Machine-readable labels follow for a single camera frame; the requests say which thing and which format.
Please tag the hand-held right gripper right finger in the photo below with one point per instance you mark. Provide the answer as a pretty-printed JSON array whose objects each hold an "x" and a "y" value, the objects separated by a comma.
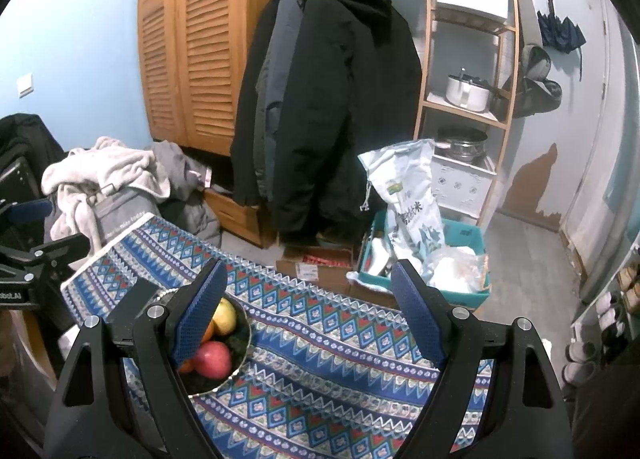
[{"x": 417, "y": 314}]

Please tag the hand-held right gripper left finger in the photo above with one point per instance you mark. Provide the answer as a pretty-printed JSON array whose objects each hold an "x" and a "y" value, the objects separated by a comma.
[{"x": 200, "y": 314}]

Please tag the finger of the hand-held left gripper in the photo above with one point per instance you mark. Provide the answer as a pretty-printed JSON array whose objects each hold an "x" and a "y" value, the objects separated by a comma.
[
  {"x": 45, "y": 253},
  {"x": 30, "y": 210}
]

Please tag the yellow lemon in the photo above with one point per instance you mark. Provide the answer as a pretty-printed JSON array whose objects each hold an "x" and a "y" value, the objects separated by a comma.
[{"x": 226, "y": 316}]

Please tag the dark glass bowl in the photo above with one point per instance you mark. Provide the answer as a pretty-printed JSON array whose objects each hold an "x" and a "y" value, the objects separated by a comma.
[{"x": 240, "y": 339}]

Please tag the red apple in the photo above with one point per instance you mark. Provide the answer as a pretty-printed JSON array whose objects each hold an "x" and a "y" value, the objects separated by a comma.
[{"x": 212, "y": 360}]

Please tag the orange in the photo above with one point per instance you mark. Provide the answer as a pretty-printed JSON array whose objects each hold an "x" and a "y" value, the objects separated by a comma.
[{"x": 186, "y": 367}]

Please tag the teal plastic bin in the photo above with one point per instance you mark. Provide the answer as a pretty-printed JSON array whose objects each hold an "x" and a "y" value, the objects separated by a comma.
[{"x": 465, "y": 296}]

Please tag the dark cloth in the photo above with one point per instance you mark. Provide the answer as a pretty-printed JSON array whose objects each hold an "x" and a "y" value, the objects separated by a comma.
[{"x": 25, "y": 154}]

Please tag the clear plastic bag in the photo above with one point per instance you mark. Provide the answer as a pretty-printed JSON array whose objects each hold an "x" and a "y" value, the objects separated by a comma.
[{"x": 452, "y": 269}]

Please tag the dark grey jacket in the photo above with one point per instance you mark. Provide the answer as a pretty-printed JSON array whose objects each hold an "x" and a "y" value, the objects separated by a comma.
[{"x": 195, "y": 221}]

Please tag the blue patterned tablecloth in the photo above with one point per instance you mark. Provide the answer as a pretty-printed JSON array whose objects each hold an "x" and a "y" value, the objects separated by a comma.
[{"x": 325, "y": 339}]

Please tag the cardboard box with red packets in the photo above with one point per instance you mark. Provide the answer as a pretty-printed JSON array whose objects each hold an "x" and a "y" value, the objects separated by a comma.
[{"x": 320, "y": 264}]

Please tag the white rice bag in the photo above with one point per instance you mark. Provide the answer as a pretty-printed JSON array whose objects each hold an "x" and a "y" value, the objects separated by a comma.
[{"x": 405, "y": 199}]

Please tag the white patterned basket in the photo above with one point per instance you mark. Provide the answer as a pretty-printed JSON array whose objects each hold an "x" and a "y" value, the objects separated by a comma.
[{"x": 460, "y": 189}]

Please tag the grey garment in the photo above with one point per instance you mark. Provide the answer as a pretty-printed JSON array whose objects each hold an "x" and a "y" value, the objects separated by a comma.
[{"x": 175, "y": 169}]

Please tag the shoe rack with shoes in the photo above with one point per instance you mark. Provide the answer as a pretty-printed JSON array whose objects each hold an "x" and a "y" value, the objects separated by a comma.
[{"x": 582, "y": 359}]

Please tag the steel pot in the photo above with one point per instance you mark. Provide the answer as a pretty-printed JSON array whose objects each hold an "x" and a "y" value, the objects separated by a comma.
[{"x": 460, "y": 144}]

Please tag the white shoe rack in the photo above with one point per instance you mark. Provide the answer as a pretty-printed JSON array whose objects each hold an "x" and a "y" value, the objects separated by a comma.
[{"x": 595, "y": 299}]

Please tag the wooden shelf rack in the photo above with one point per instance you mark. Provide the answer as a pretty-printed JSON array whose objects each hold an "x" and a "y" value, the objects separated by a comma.
[{"x": 435, "y": 101}]

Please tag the white pot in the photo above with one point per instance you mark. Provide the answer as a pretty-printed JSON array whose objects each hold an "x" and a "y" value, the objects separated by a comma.
[{"x": 467, "y": 91}]

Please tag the black hooded coat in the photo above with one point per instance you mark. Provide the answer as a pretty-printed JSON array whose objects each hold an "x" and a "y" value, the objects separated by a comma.
[{"x": 350, "y": 89}]

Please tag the wooden louvered wardrobe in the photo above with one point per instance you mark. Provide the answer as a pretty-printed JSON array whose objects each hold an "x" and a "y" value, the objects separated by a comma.
[{"x": 200, "y": 39}]

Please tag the black hanging bag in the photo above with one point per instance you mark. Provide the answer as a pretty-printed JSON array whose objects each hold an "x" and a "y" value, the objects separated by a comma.
[{"x": 535, "y": 99}]

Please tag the white door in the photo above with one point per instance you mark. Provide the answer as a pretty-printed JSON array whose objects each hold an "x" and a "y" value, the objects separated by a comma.
[{"x": 600, "y": 139}]

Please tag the grey hanging bag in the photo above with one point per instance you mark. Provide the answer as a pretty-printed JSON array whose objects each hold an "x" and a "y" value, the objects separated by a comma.
[{"x": 535, "y": 64}]

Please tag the navy umbrella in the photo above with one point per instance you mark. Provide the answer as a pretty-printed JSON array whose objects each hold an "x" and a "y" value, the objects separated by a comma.
[{"x": 560, "y": 34}]

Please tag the white wall switch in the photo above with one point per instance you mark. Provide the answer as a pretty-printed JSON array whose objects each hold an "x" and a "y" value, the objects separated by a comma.
[{"x": 25, "y": 85}]

